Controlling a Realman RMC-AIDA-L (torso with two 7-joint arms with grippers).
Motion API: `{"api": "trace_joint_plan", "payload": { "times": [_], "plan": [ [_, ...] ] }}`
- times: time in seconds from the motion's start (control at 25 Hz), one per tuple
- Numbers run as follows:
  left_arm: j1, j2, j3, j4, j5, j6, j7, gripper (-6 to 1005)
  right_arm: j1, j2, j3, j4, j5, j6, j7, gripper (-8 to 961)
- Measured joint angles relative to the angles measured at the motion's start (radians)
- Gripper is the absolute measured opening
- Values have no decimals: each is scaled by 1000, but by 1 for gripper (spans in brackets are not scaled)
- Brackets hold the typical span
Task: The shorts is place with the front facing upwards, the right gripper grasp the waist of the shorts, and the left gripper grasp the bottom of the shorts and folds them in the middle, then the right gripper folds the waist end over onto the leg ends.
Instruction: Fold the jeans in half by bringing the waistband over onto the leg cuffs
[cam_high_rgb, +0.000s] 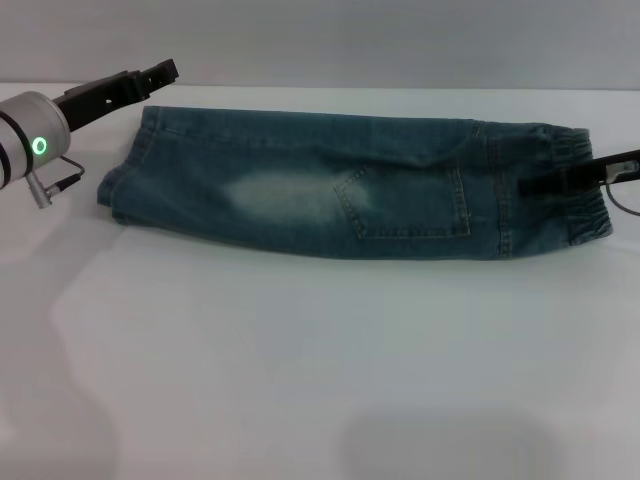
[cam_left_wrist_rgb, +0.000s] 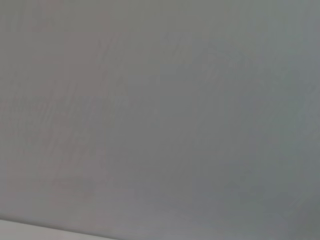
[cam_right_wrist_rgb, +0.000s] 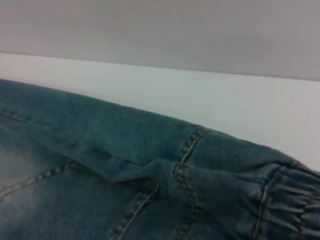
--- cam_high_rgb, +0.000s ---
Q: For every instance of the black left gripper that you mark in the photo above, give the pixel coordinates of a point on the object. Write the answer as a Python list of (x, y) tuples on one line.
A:
[(100, 97)]

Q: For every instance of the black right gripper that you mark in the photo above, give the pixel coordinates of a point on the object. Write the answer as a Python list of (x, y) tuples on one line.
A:
[(622, 165)]

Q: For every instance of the blue denim shorts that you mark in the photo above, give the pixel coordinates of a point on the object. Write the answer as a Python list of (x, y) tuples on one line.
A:
[(300, 200)]

